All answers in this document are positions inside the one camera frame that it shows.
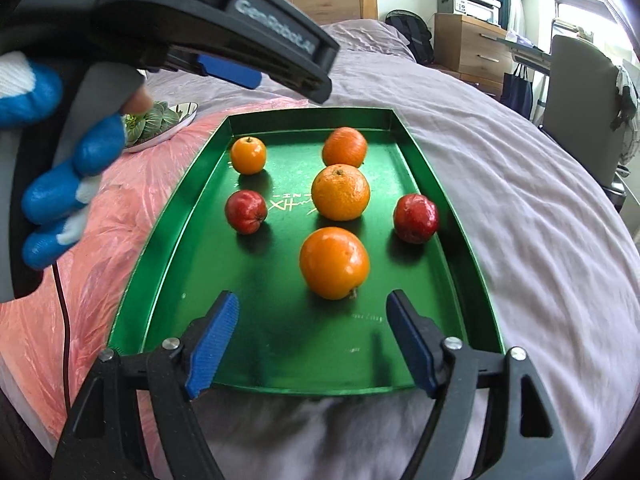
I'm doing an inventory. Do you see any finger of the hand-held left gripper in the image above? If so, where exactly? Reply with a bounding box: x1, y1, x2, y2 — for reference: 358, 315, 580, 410
145, 44, 335, 106

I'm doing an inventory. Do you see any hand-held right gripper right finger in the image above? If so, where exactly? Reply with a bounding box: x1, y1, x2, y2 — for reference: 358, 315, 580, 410
385, 289, 576, 480

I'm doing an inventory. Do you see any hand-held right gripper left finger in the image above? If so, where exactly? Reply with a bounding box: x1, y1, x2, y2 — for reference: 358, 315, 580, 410
52, 290, 241, 480

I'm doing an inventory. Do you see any green metal tray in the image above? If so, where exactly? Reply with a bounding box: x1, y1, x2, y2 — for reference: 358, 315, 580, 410
107, 107, 506, 396

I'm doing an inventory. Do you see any small yellow orange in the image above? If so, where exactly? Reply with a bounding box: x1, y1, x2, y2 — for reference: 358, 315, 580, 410
230, 136, 267, 176

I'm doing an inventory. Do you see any small red apple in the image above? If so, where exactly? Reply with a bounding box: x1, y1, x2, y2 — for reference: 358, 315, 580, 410
393, 193, 441, 245
224, 189, 269, 235

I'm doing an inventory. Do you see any white plate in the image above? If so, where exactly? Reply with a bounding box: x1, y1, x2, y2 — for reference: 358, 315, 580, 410
122, 101, 200, 153

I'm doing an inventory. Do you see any green leafy vegetable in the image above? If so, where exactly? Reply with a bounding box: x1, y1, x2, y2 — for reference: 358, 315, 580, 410
122, 101, 181, 145

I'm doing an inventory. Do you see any wooden headboard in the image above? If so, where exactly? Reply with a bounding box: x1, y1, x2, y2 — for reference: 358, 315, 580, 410
272, 0, 378, 26

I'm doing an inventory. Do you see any pink plastic sheet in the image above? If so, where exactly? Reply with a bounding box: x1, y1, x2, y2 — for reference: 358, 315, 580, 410
0, 110, 231, 411

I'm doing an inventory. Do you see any black backpack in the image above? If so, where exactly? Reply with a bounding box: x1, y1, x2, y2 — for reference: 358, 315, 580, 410
385, 8, 435, 65

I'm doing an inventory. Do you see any wooden drawer cabinet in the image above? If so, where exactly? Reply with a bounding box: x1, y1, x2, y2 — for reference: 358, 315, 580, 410
432, 12, 516, 98

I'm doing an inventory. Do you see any white printer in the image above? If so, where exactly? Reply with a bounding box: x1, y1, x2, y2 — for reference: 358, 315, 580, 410
435, 0, 502, 25

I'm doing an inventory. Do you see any dark blue shopping bag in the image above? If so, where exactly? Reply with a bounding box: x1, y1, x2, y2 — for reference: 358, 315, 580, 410
501, 62, 535, 116

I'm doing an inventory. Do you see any grey chair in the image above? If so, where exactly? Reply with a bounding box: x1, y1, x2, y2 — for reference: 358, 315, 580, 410
537, 35, 640, 188

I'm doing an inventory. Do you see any desk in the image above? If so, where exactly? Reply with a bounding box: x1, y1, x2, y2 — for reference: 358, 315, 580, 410
505, 30, 553, 68

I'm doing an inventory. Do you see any green white cloth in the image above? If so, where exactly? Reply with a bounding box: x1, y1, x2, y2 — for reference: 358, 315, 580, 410
611, 57, 640, 133

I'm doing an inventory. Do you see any black cable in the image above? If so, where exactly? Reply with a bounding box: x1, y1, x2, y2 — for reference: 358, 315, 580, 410
54, 260, 72, 413

